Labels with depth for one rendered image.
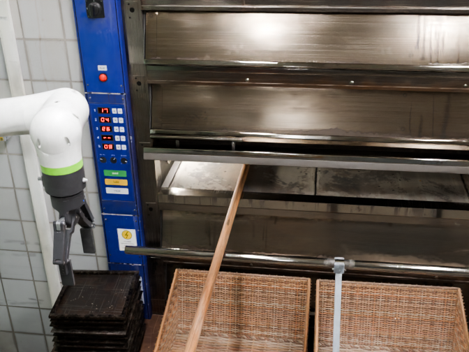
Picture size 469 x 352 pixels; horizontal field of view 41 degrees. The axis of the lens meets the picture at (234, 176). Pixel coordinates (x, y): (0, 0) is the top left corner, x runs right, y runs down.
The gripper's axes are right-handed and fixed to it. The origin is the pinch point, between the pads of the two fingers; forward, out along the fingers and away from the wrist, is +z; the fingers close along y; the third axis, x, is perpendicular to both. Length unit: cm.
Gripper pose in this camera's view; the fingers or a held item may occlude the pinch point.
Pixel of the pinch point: (79, 264)
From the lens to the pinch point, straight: 156.5
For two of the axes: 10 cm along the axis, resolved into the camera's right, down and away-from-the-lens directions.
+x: 9.9, 0.4, -1.5
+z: 0.3, 9.0, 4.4
